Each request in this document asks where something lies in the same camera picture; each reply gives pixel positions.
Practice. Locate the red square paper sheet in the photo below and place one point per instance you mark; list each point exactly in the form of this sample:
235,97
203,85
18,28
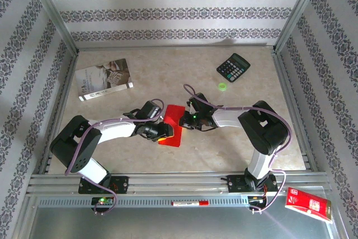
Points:
174,141

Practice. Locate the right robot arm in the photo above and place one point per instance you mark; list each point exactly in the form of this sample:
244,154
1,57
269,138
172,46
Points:
263,130

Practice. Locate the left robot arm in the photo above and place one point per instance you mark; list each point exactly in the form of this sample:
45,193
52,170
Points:
117,131

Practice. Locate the grey metal sheet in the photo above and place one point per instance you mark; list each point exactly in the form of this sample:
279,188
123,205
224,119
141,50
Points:
167,225

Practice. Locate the black calculator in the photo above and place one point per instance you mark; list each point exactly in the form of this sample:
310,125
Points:
233,66

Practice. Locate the red marker pen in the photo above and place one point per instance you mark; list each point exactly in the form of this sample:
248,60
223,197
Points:
190,203

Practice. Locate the book with photo cover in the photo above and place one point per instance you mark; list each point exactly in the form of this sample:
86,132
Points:
103,76

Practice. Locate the control board with green light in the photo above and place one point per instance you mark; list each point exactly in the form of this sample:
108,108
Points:
102,201

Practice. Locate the red paper carton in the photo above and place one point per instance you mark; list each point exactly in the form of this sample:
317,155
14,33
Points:
307,204

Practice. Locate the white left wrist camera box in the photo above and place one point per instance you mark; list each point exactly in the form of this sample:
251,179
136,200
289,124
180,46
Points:
161,119

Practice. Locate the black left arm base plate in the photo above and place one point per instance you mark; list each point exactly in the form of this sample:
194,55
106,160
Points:
121,184

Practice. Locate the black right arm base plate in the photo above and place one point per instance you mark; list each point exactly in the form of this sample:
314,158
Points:
235,184

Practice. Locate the aluminium back rail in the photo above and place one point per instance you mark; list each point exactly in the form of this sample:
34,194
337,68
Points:
173,46

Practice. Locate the aluminium side rail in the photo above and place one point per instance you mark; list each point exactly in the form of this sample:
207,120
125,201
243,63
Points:
63,96
289,96

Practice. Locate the aluminium frame post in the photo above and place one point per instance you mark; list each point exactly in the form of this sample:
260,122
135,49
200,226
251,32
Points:
54,12
299,12

